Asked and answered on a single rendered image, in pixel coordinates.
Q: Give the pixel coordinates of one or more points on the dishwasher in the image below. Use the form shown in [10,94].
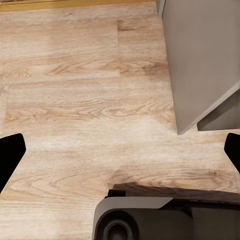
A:
[225,116]

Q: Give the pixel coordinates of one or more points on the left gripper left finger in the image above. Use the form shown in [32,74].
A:
[12,149]

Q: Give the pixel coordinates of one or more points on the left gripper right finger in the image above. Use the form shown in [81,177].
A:
[232,149]

